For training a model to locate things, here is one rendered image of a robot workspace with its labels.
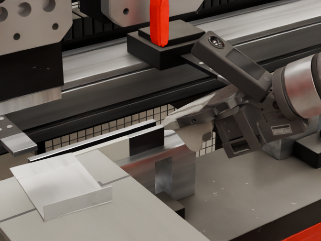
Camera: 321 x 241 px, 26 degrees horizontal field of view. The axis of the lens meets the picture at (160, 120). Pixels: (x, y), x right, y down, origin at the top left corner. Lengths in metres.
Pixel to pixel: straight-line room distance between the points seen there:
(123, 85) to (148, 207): 0.46
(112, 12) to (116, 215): 0.24
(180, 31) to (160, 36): 0.41
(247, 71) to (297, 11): 0.65
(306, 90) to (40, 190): 0.35
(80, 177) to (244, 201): 0.29
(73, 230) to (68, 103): 0.44
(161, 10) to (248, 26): 0.62
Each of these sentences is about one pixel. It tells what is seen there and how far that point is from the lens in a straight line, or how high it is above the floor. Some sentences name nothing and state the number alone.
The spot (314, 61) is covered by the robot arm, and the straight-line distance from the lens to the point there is 0.88.
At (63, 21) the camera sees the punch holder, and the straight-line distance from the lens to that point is 0.82.
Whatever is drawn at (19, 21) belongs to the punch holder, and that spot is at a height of 1.21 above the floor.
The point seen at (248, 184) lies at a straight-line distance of 1.11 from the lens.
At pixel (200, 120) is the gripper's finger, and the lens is 0.93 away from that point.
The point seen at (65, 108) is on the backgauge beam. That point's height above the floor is 0.94.
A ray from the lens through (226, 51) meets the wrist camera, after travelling 0.92.
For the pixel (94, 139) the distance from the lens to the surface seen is 0.97.
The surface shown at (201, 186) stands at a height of 0.88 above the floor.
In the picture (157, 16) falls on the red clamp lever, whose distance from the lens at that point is 0.85.
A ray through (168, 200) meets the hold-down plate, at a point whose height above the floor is 0.91.
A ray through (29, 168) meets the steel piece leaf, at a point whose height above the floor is 1.00.
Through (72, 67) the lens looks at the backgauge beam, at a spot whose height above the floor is 0.98.
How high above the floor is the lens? 1.47
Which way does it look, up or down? 27 degrees down
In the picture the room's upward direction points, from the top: straight up
